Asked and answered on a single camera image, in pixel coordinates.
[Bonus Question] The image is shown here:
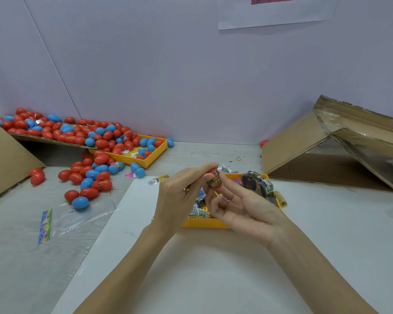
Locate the person's left hand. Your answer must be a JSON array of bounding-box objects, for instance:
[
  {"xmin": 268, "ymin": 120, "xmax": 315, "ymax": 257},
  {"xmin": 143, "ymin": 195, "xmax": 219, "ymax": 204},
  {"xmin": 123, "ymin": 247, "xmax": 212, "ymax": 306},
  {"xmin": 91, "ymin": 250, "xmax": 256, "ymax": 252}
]
[{"xmin": 149, "ymin": 163, "xmax": 220, "ymax": 241}]

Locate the person's right hand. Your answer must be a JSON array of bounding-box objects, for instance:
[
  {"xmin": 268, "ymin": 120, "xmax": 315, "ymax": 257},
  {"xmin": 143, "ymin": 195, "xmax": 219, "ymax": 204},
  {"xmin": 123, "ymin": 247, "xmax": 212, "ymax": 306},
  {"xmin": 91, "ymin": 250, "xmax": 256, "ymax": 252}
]
[{"xmin": 205, "ymin": 172, "xmax": 296, "ymax": 247}]

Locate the single red plastic egg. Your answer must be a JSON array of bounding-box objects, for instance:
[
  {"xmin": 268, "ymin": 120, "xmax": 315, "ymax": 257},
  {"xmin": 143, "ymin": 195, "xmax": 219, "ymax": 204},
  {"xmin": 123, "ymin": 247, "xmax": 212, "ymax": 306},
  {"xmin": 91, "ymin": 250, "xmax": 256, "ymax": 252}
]
[{"xmin": 207, "ymin": 169, "xmax": 222, "ymax": 190}]

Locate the pile of plastic eggs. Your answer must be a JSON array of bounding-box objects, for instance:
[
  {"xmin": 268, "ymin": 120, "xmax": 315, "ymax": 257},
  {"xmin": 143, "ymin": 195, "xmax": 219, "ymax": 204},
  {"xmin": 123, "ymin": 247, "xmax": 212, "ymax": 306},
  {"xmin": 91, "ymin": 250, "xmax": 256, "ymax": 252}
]
[{"xmin": 0, "ymin": 107, "xmax": 175, "ymax": 211}]

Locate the person's left forearm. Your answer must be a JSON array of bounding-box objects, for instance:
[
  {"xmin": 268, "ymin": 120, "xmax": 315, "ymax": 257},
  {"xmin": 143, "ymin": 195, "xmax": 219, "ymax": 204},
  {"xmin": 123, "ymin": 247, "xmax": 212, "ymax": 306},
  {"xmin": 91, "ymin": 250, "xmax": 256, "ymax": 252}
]
[{"xmin": 75, "ymin": 225, "xmax": 171, "ymax": 314}]

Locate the yellow plastic tray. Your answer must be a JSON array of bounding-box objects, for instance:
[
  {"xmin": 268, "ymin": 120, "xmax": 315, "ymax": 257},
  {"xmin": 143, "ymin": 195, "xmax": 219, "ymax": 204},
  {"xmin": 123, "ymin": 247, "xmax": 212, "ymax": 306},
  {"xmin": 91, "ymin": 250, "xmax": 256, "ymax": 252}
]
[{"xmin": 182, "ymin": 172, "xmax": 279, "ymax": 229}]

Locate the yellow tray under eggs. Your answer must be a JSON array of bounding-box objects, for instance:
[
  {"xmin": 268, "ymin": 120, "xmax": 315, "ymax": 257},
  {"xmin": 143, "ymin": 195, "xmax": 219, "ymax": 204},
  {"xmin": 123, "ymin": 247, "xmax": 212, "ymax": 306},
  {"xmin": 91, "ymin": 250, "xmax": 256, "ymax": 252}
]
[{"xmin": 92, "ymin": 134, "xmax": 169, "ymax": 169}]

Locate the torn flattened cardboard box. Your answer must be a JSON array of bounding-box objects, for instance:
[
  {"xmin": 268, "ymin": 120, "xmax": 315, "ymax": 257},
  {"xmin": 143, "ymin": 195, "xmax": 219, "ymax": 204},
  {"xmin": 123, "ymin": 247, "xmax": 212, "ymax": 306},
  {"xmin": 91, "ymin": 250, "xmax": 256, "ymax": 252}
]
[{"xmin": 261, "ymin": 95, "xmax": 393, "ymax": 192}]

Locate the clear bag with coloured label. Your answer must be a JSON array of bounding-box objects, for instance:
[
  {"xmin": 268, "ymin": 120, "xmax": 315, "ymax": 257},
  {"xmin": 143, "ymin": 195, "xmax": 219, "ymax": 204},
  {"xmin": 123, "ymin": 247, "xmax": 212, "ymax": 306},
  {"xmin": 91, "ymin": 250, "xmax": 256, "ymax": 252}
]
[{"xmin": 38, "ymin": 199, "xmax": 119, "ymax": 246}]

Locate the brown cardboard sheet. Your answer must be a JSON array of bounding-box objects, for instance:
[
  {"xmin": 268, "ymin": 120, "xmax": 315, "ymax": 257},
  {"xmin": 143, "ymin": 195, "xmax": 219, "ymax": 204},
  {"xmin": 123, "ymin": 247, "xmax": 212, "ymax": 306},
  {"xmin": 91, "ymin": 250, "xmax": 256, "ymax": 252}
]
[{"xmin": 10, "ymin": 132, "xmax": 89, "ymax": 149}]

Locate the tall brown cardboard box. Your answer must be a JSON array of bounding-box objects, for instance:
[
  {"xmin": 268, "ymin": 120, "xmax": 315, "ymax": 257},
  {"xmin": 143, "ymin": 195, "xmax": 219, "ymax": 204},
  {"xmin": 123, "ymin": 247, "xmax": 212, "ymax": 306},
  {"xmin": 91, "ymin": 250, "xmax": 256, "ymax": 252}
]
[{"xmin": 0, "ymin": 119, "xmax": 45, "ymax": 203}]

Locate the white paper sign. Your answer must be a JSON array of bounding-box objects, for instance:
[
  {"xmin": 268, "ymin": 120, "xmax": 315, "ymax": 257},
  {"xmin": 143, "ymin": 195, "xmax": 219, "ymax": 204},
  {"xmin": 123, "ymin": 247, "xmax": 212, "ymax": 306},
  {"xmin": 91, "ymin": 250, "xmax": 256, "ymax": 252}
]
[{"xmin": 217, "ymin": 0, "xmax": 340, "ymax": 31}]

